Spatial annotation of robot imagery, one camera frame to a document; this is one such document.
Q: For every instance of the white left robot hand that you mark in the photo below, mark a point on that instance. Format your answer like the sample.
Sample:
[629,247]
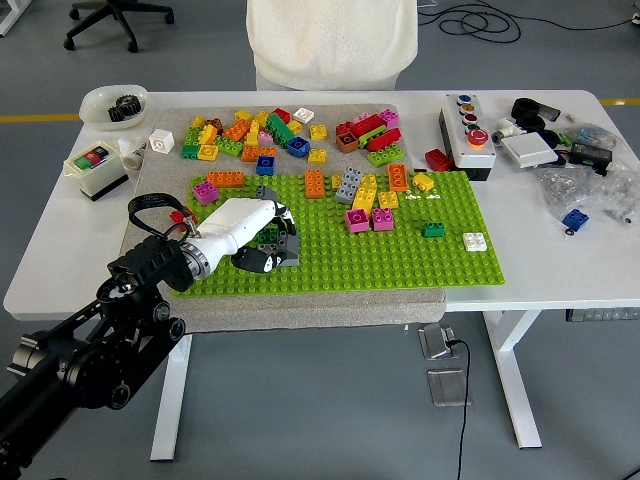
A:
[235,220]

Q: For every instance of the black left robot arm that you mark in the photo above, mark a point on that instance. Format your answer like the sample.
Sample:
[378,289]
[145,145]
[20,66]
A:
[100,360]

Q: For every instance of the dark green toy brick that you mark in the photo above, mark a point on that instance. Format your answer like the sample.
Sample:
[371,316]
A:
[267,235]

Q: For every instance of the magenta toy brick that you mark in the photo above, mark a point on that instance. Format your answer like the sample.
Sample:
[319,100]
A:
[388,117]
[382,219]
[357,220]
[206,193]

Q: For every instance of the orange eight-stud toy brick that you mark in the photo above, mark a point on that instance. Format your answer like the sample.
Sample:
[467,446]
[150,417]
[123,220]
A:
[226,179]

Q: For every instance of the blue toy brick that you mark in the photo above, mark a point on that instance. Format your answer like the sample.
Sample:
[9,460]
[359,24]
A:
[575,218]
[298,146]
[266,165]

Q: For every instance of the grey eight-stud toy brick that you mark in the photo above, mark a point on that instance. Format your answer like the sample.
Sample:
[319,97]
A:
[349,184]
[295,261]

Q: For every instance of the lime green toy brick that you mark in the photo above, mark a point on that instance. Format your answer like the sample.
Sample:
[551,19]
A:
[192,135]
[386,155]
[228,146]

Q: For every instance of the pink toy brick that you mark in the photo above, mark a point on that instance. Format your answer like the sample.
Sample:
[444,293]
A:
[266,137]
[362,118]

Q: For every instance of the brown toy brick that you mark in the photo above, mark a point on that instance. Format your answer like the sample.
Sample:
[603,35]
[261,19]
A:
[215,123]
[346,142]

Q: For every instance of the small yellow toy brick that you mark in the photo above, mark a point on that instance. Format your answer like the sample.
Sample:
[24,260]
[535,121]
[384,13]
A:
[336,181]

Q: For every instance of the white cube toy brick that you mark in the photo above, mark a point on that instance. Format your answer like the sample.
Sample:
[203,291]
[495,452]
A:
[161,139]

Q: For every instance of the long yellow toy brick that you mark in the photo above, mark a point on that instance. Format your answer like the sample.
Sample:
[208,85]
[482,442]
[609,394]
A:
[365,197]

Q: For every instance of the yellow four-stud toy brick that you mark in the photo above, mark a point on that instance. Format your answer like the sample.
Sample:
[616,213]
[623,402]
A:
[388,199]

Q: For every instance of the long red toy brick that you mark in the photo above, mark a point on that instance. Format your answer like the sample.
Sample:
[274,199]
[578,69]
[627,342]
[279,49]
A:
[367,125]

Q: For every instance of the rounded red toy brick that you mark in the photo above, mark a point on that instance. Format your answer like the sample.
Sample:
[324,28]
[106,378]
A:
[383,139]

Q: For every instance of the green toy baseplate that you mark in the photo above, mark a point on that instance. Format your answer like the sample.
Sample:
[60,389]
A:
[400,265]

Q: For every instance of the white four-stud toy brick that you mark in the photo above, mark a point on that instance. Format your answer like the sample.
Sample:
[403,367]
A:
[475,241]

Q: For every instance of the small dark green brick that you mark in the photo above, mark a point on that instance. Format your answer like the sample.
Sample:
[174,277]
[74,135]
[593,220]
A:
[190,151]
[434,229]

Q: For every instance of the long dark green brick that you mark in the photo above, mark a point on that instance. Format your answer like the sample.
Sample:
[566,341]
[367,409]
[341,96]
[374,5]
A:
[278,129]

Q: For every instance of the grey-brown mat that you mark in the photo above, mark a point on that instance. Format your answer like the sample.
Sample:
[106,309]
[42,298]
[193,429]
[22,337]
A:
[300,315]

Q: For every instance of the white plastic tube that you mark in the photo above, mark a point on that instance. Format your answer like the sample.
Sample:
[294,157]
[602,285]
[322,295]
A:
[132,152]

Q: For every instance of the black gear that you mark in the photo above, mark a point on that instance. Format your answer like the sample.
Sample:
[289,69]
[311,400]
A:
[124,106]

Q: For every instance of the flat lime green brick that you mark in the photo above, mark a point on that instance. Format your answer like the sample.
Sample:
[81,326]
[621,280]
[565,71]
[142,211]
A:
[372,133]

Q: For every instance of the white table leg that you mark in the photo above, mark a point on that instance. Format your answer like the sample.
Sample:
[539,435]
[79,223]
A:
[172,390]
[512,380]

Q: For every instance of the white plastic bowl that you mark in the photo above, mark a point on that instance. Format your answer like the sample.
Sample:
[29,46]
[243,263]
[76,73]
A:
[92,107]

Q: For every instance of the person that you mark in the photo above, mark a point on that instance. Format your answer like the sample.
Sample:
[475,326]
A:
[330,40]

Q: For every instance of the metal floor socket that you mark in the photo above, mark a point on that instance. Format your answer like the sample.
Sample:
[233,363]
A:
[437,341]

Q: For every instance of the black office chair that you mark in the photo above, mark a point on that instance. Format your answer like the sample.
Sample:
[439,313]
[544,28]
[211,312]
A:
[117,15]

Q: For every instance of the push-button control box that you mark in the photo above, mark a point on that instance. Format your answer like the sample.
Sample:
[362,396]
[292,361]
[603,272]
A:
[467,150]

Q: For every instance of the metal floor plate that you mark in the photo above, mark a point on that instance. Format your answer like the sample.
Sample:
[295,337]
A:
[447,387]

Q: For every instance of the white pipe fitting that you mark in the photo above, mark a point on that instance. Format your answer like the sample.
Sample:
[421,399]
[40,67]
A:
[506,130]

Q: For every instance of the small dark clear box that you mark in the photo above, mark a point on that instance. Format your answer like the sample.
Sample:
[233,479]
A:
[551,113]

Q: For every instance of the small green plastic part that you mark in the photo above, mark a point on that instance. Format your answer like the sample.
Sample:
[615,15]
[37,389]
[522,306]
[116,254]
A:
[564,136]

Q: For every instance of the clear bag of screws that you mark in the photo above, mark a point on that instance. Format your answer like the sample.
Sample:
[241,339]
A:
[585,192]

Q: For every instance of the black power adapter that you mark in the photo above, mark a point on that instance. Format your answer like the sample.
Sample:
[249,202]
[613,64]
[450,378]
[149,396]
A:
[591,155]

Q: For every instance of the clear bag blue parts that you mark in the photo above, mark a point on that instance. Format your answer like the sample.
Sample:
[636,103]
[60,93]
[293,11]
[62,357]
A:
[590,134]

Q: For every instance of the grey table control panel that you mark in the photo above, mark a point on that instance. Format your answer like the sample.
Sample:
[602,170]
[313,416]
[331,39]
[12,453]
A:
[602,315]

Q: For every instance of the white green-red switch box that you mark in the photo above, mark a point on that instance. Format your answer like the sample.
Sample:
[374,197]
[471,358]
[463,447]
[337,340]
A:
[95,175]

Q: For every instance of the white furniture frame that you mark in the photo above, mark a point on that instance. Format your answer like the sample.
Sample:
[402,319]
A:
[6,26]

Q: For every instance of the white switch plate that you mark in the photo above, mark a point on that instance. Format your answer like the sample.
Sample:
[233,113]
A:
[529,151]

